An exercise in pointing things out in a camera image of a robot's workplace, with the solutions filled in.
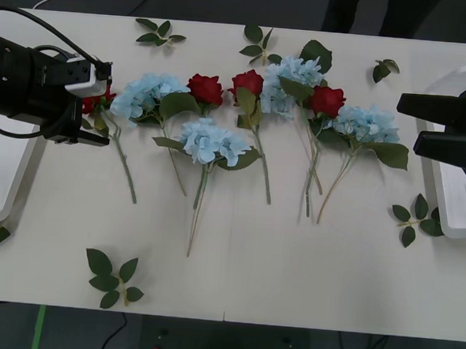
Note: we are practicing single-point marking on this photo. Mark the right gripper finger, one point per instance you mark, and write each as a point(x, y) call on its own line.
point(444, 150)
point(431, 108)

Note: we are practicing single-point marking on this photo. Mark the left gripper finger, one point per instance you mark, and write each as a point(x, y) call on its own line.
point(106, 87)
point(94, 138)

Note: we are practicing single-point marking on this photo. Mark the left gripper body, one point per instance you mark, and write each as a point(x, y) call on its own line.
point(62, 116)

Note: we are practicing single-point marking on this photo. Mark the red rose with green stem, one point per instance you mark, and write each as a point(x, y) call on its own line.
point(204, 87)
point(327, 101)
point(90, 105)
point(246, 82)

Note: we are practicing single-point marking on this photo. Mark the pale blue flower with stem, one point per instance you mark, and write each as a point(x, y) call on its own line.
point(290, 75)
point(366, 125)
point(211, 141)
point(143, 94)

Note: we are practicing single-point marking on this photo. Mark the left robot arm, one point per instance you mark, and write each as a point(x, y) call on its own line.
point(9, 78)

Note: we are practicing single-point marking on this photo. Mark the shallow white box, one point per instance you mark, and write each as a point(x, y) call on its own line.
point(456, 204)
point(3, 176)

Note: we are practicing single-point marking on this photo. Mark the small curled green leaf sprig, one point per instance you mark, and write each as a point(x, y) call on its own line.
point(381, 72)

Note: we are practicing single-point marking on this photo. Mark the large single green leaf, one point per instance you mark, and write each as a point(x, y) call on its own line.
point(316, 55)

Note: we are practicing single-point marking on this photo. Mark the person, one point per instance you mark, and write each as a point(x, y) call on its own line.
point(342, 11)

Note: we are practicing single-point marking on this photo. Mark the green tape strip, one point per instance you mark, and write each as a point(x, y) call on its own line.
point(39, 329)

